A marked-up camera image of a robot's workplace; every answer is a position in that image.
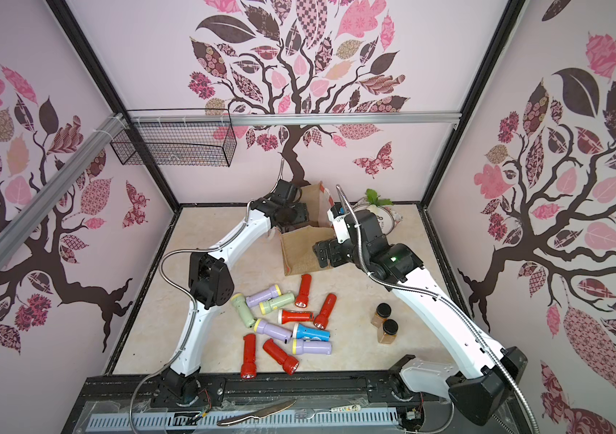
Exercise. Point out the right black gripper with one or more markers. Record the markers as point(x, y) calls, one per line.
point(327, 253)

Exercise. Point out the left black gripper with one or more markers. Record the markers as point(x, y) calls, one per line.
point(301, 214)

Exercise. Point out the brown jute tote bag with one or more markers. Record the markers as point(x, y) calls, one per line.
point(297, 245)

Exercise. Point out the red flashlight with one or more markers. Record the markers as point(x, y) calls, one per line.
point(289, 316)
point(248, 367)
point(302, 300)
point(322, 320)
point(288, 363)

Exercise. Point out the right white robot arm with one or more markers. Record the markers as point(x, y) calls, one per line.
point(483, 373)

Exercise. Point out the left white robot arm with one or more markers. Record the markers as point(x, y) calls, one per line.
point(210, 285)

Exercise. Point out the white toy radish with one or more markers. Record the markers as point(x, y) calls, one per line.
point(375, 199)

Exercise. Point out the spice jar black lid rear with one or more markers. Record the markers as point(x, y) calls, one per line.
point(382, 313)

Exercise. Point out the light green flashlight middle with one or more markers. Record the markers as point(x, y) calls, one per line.
point(279, 302)

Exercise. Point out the light green flashlight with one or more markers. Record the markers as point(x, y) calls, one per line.
point(247, 317)
point(279, 302)

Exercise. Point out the purple flashlight upper middle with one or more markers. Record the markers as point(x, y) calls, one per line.
point(256, 299)

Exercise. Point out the purple flashlight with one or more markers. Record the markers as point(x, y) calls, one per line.
point(303, 346)
point(262, 327)
point(256, 299)

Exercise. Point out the light green flashlight left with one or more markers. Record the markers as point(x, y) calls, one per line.
point(247, 317)

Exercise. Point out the blue flashlight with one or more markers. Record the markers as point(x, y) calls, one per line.
point(300, 331)

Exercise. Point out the purple flashlight lower right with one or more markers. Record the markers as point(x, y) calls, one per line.
point(303, 346)

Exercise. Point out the purple flashlight lower left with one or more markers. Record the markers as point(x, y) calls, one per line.
point(262, 327)

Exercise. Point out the butter knife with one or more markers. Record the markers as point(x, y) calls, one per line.
point(256, 415)

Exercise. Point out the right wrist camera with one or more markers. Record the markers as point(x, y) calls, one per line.
point(336, 216)

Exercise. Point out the black wire basket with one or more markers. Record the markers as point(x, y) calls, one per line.
point(192, 137)

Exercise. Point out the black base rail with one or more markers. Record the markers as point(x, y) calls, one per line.
point(264, 386)

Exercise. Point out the diagonal aluminium rail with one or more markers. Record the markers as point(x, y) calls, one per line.
point(19, 229)

